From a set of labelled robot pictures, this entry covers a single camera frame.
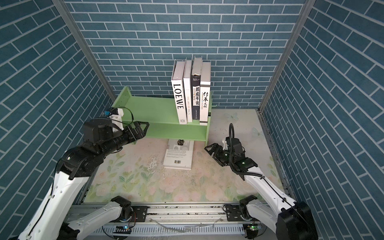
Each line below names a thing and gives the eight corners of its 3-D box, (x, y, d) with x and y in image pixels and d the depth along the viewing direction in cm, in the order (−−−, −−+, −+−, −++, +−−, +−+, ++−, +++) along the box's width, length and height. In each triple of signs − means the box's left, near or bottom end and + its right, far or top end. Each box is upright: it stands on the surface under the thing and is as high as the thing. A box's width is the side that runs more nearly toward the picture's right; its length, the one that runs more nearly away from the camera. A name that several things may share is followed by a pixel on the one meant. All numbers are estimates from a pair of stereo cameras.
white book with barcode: (163, 169, 90) (162, 166, 87) (167, 142, 103) (167, 139, 100) (192, 169, 90) (192, 166, 87) (193, 142, 103) (193, 139, 100)
